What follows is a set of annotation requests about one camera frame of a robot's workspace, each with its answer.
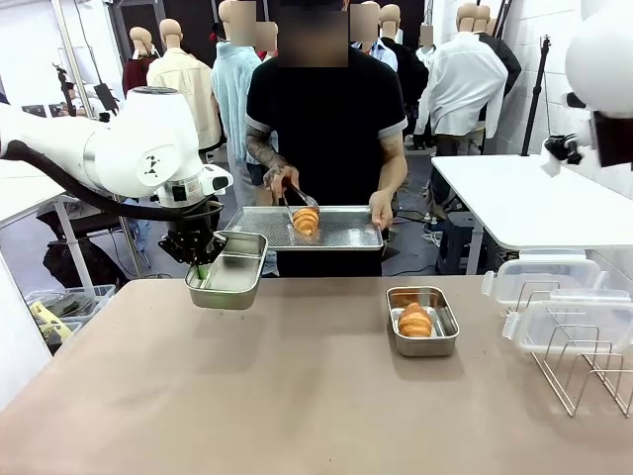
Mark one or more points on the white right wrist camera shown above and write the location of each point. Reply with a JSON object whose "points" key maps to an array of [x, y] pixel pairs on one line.
{"points": [[561, 153]]}

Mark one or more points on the metal tongs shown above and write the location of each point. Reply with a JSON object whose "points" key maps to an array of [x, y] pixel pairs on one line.
{"points": [[302, 195]]}

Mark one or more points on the golden croissant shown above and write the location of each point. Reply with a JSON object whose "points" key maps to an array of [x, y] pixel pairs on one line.
{"points": [[414, 320], [305, 221]]}

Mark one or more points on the black bag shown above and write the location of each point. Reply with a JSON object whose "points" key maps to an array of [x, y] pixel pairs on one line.
{"points": [[84, 262]]}

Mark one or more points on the perforated metal baking tray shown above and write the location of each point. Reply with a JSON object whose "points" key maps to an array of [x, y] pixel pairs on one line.
{"points": [[346, 232]]}

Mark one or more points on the clear storage bin with clutter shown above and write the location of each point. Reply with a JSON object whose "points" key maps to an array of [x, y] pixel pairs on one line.
{"points": [[59, 334], [74, 299]]}

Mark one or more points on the person's right hand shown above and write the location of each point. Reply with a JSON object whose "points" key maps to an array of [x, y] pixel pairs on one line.
{"points": [[281, 180]]}

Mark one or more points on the person in black t-shirt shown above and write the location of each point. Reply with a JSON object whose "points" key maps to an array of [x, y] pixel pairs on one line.
{"points": [[321, 123]]}

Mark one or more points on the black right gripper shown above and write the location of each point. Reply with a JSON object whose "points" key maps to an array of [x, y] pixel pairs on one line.
{"points": [[615, 141]]}

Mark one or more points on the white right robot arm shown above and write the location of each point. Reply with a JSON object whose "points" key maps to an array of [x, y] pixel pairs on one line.
{"points": [[603, 64]]}

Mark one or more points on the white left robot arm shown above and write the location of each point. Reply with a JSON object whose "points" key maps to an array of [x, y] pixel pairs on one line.
{"points": [[123, 143]]}

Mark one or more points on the person's left hand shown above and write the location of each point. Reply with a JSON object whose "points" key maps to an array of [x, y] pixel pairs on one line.
{"points": [[382, 208]]}

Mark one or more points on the clear plastic container lid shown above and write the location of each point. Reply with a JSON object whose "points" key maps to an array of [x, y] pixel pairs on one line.
{"points": [[583, 326], [544, 277]]}

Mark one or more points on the black tripod stand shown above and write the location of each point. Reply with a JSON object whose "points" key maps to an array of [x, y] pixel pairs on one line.
{"points": [[536, 99]]}

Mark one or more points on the white slanted pole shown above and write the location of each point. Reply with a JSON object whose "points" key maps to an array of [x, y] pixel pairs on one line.
{"points": [[74, 54]]}

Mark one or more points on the mannequin in maroon shirt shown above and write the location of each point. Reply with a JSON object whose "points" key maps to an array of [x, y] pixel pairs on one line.
{"points": [[134, 69]]}

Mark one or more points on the mannequin in black coat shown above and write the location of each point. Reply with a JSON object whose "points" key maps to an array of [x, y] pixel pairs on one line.
{"points": [[509, 59]]}

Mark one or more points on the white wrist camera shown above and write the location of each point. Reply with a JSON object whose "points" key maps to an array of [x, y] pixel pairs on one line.
{"points": [[217, 180], [561, 153]]}

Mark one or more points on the mannequin in black jacket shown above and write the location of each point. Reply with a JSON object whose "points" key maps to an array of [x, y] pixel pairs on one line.
{"points": [[410, 69]]}

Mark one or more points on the mannequin in cream shirt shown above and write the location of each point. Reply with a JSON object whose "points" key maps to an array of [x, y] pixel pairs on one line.
{"points": [[175, 74]]}

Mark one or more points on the black light stand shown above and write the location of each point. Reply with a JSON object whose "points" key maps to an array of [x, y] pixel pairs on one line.
{"points": [[64, 86]]}

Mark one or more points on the person's left forearm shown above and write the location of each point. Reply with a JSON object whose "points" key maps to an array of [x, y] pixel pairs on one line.
{"points": [[394, 173]]}

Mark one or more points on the mannequin in white shirt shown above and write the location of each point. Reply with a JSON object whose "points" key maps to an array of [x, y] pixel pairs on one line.
{"points": [[465, 84]]}

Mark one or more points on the white side table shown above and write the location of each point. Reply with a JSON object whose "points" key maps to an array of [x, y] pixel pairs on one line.
{"points": [[524, 203]]}

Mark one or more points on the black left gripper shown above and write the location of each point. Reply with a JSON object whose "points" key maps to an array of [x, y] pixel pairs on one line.
{"points": [[193, 242]]}

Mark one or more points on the white work table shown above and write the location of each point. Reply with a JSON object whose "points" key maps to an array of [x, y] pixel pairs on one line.
{"points": [[25, 198]]}

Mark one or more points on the black hanging power adapter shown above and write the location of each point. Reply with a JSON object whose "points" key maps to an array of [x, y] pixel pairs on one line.
{"points": [[106, 96]]}

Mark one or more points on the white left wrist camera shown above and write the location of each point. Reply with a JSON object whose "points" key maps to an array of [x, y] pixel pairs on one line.
{"points": [[217, 180]]}

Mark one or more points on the person's tattooed right forearm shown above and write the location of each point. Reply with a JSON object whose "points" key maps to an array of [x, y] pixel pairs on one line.
{"points": [[264, 156]]}

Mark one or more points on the dark plastic stool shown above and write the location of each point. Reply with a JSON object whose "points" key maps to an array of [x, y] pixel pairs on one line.
{"points": [[457, 237]]}

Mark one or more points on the rectangular steel container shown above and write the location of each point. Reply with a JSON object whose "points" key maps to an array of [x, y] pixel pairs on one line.
{"points": [[445, 336], [227, 282]]}

